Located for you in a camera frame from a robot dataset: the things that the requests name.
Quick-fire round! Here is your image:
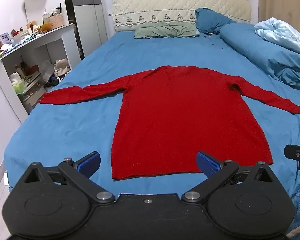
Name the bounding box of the green pillow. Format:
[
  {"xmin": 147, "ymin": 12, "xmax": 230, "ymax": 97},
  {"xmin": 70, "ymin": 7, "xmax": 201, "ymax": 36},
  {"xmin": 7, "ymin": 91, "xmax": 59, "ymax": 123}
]
[{"xmin": 134, "ymin": 21, "xmax": 200, "ymax": 39}]

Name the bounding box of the wicker basket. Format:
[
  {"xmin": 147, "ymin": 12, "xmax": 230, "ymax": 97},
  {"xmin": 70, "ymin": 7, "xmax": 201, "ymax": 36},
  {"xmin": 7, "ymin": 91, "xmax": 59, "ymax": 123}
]
[{"xmin": 49, "ymin": 13, "xmax": 65, "ymax": 30}]

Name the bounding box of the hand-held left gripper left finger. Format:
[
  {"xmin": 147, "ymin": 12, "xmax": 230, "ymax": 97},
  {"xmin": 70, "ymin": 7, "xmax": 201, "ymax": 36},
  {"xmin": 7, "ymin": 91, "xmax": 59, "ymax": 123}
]
[{"xmin": 23, "ymin": 151, "xmax": 115, "ymax": 204}]

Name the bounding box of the blue duvet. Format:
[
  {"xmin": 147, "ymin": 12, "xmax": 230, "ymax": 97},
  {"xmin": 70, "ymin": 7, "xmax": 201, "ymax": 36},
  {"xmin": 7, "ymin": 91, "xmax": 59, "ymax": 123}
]
[{"xmin": 219, "ymin": 23, "xmax": 300, "ymax": 90}]

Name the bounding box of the bed with blue sheet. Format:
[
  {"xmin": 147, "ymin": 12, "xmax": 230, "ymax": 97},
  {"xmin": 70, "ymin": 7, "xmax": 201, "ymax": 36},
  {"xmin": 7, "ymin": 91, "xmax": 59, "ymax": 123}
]
[{"xmin": 4, "ymin": 31, "xmax": 300, "ymax": 198}]

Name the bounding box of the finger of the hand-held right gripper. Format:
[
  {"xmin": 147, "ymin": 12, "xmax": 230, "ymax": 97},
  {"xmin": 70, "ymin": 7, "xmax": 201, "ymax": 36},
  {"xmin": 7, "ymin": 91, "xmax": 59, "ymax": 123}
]
[{"xmin": 284, "ymin": 144, "xmax": 300, "ymax": 172}]

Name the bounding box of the white pump bottle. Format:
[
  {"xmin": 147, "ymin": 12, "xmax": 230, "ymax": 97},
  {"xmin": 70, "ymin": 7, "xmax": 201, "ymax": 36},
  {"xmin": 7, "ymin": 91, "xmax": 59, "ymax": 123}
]
[{"xmin": 42, "ymin": 9, "xmax": 51, "ymax": 25}]

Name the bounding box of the red knit sweater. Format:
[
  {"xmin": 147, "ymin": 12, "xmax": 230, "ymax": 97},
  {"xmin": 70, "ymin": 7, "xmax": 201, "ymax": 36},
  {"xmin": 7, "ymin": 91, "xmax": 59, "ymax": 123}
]
[{"xmin": 39, "ymin": 65, "xmax": 300, "ymax": 180}]

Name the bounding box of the blue pillow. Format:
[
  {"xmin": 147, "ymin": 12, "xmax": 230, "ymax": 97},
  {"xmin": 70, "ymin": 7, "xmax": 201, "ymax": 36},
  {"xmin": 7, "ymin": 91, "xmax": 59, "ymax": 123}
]
[{"xmin": 195, "ymin": 7, "xmax": 237, "ymax": 35}]

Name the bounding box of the white and grey wardrobe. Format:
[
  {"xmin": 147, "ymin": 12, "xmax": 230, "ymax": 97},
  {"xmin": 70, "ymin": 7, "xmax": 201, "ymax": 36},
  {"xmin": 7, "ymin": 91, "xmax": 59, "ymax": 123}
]
[{"xmin": 62, "ymin": 0, "xmax": 108, "ymax": 61}]

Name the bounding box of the white desk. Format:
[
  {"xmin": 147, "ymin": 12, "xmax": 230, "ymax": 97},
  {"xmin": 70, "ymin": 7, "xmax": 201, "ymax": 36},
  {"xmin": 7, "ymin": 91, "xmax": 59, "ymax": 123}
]
[{"xmin": 0, "ymin": 23, "xmax": 82, "ymax": 123}]

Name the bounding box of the cream tote bag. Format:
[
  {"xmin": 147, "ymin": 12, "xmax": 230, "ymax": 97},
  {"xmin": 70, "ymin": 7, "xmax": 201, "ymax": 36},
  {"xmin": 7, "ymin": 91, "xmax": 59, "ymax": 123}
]
[{"xmin": 54, "ymin": 58, "xmax": 71, "ymax": 77}]

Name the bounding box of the light blue blanket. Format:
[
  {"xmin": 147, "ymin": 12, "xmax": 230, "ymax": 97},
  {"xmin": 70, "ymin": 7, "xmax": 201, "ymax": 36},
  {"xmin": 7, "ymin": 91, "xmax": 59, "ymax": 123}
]
[{"xmin": 254, "ymin": 17, "xmax": 300, "ymax": 60}]

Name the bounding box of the green tissue pack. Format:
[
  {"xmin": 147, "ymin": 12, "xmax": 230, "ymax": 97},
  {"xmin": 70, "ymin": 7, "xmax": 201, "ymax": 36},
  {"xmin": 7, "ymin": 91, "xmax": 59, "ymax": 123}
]
[{"xmin": 12, "ymin": 79, "xmax": 25, "ymax": 95}]

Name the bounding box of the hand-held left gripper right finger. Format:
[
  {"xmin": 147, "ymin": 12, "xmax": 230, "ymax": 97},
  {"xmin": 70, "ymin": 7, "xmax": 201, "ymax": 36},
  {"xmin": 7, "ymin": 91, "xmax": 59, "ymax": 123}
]
[{"xmin": 181, "ymin": 151, "xmax": 276, "ymax": 204}]

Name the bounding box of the beige curtain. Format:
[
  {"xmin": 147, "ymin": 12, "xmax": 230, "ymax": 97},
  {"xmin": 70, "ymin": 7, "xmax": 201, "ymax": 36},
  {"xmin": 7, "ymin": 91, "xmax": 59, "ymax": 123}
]
[{"xmin": 257, "ymin": 0, "xmax": 300, "ymax": 46}]

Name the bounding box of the cream quilted headboard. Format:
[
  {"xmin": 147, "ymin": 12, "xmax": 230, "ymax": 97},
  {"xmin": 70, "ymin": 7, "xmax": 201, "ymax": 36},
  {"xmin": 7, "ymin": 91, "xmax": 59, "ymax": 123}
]
[{"xmin": 112, "ymin": 0, "xmax": 252, "ymax": 32}]

